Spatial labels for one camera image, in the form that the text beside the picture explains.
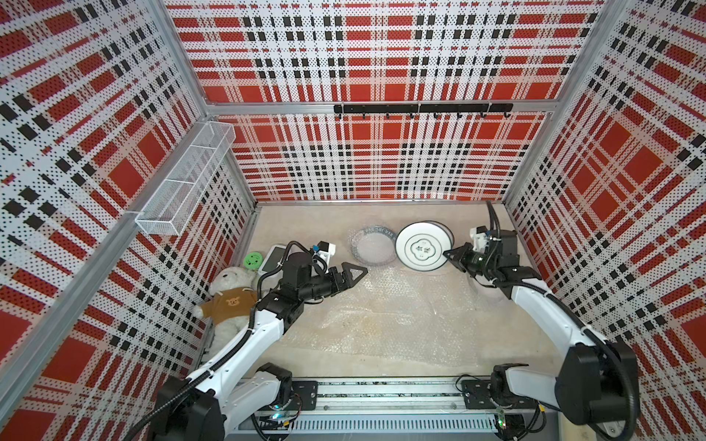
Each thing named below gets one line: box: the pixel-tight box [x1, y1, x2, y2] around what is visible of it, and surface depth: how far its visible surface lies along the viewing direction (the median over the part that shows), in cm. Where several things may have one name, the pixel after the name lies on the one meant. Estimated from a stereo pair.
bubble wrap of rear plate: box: [347, 223, 399, 267], surface depth 107 cm
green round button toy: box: [242, 251, 264, 271], surface depth 100 cm
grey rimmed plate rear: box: [351, 226, 399, 266], surface depth 107 cm
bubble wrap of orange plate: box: [285, 268, 547, 365], surface depth 88 cm
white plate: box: [395, 220, 455, 272], surface depth 88 cm
